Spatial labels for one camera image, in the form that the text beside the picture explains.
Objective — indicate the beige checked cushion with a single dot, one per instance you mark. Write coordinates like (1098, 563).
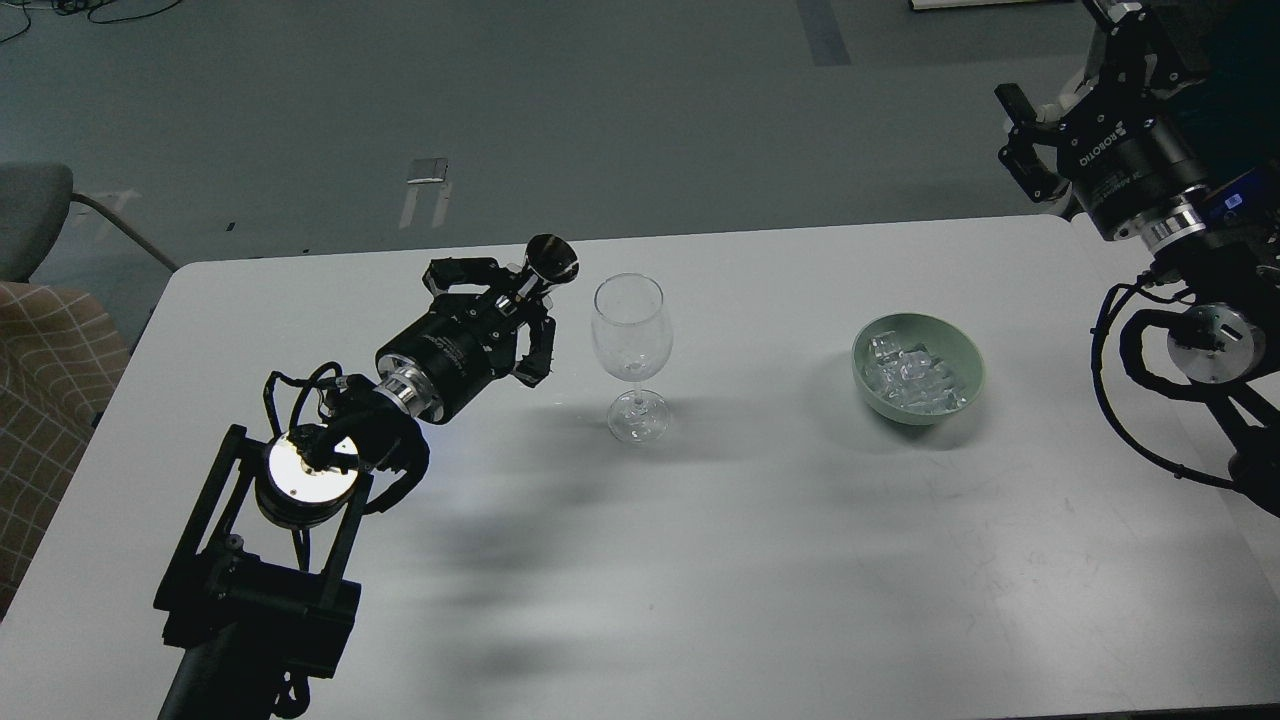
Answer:
(61, 361)

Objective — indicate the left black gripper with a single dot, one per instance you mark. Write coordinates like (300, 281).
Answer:
(440, 363)

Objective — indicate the seated person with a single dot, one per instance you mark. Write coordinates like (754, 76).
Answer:
(1229, 120)

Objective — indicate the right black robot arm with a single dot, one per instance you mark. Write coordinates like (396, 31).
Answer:
(1200, 326)

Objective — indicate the grey chair left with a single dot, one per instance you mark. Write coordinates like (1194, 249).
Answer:
(35, 202)

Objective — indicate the ice cubes pile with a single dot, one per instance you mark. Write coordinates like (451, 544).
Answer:
(912, 378)

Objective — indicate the steel jigger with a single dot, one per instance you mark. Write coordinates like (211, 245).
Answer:
(549, 262)

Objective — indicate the clear wine glass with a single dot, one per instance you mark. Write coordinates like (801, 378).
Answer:
(632, 339)

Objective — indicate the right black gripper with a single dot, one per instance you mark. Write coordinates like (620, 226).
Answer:
(1119, 150)

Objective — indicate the floor metal plate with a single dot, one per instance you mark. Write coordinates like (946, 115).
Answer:
(427, 171)

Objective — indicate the green bowl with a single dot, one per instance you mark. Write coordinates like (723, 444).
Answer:
(942, 339)

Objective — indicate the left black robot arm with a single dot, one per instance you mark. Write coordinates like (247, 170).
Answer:
(256, 595)

